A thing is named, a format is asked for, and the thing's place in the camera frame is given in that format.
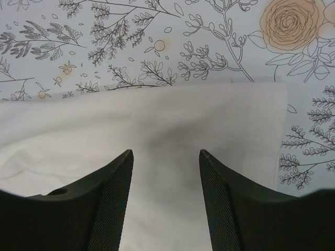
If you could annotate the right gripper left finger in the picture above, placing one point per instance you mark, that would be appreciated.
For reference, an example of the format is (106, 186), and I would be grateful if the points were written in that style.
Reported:
(87, 214)

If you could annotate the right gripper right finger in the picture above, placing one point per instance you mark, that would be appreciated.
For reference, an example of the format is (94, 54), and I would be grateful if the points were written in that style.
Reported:
(244, 215)

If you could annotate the white t-shirt red print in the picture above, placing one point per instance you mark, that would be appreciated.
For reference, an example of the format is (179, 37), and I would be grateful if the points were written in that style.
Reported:
(48, 144)

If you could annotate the floral patterned table mat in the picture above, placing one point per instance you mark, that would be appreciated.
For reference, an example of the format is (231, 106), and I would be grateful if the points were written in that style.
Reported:
(62, 49)

